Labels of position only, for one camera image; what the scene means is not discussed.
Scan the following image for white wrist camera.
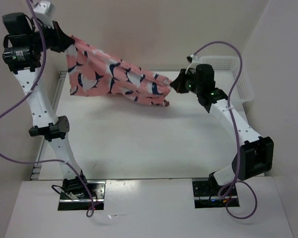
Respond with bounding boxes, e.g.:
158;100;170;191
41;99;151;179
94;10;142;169
185;54;201;73
33;0;56;29

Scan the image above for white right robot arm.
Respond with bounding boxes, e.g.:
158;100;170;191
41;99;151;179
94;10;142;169
170;64;274;196

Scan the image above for pink shark print shorts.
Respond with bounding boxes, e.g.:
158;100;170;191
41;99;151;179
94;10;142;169
66;36;171;107

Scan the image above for white plastic mesh basket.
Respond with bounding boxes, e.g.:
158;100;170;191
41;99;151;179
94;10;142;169
201;56;255;104

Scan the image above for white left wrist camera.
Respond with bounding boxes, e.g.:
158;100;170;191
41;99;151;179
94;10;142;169
33;0;56;29

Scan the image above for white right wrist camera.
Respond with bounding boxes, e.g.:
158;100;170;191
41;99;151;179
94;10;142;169
185;54;201;73

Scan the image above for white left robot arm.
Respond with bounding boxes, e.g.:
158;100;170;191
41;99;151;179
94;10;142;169
2;12;89;198

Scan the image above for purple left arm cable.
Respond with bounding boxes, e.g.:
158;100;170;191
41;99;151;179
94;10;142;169
0;0;102;218

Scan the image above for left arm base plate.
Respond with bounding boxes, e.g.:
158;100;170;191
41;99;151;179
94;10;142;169
54;180;106;211

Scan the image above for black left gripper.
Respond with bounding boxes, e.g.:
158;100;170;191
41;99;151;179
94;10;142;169
27;19;74;53

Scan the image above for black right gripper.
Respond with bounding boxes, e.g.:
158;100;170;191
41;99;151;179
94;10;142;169
170;68;202;95

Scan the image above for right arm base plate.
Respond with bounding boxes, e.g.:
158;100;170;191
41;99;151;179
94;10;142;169
192;178;240;209

